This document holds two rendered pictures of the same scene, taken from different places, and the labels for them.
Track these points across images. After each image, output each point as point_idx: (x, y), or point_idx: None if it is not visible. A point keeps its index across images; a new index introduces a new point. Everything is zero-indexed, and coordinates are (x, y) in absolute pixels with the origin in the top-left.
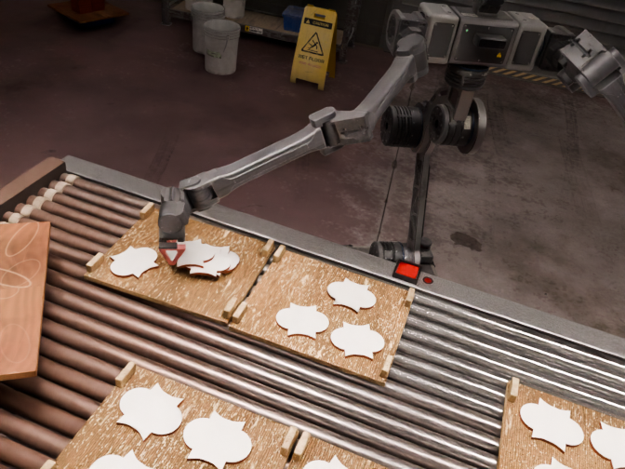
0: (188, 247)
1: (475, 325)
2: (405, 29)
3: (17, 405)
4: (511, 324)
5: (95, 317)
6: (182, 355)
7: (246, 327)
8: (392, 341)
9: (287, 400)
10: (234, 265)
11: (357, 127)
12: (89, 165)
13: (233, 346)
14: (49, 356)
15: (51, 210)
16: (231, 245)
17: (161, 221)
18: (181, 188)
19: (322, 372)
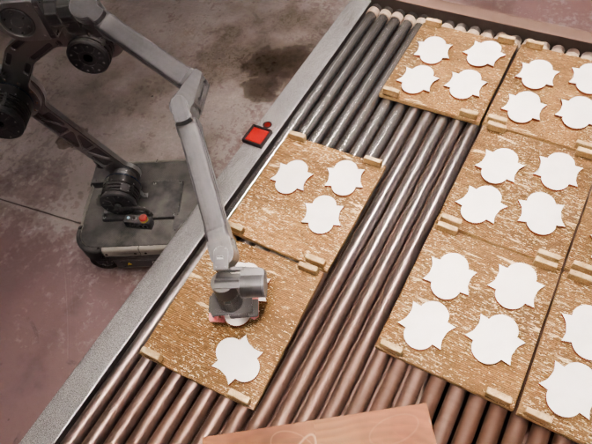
0: None
1: (321, 102)
2: (43, 6)
3: None
4: (320, 81)
5: (305, 395)
6: (357, 309)
7: (329, 257)
8: (344, 155)
9: (402, 232)
10: (253, 264)
11: (203, 85)
12: (26, 443)
13: (345, 270)
14: None
15: None
16: (214, 270)
17: (264, 292)
18: (228, 266)
19: (373, 207)
